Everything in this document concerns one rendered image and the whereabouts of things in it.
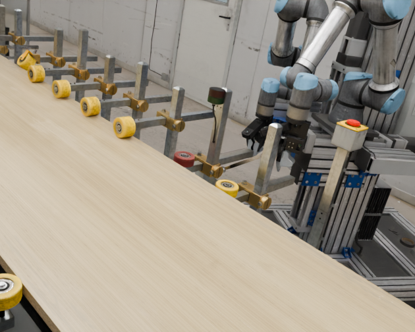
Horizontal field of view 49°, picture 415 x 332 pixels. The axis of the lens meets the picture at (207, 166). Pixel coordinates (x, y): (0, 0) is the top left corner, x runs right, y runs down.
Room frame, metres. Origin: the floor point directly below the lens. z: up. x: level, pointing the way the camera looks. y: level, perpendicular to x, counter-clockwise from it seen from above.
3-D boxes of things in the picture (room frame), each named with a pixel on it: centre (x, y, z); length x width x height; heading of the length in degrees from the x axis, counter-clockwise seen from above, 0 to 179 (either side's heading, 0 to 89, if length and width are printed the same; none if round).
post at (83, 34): (2.29, 0.74, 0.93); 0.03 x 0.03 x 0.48; 49
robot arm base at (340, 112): (1.97, -0.57, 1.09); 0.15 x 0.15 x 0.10
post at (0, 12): (2.95, 1.49, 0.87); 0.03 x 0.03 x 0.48; 49
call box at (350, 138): (1.30, -0.40, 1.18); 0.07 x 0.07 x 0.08; 49
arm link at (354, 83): (1.97, -0.57, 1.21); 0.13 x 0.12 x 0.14; 42
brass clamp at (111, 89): (2.14, 0.57, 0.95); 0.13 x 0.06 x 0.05; 49
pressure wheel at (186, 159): (1.57, 0.09, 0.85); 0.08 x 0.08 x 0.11
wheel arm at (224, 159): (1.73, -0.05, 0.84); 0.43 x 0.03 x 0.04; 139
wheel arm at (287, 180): (1.54, -0.21, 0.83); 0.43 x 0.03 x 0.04; 139
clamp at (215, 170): (1.65, 0.00, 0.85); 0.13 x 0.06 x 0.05; 49
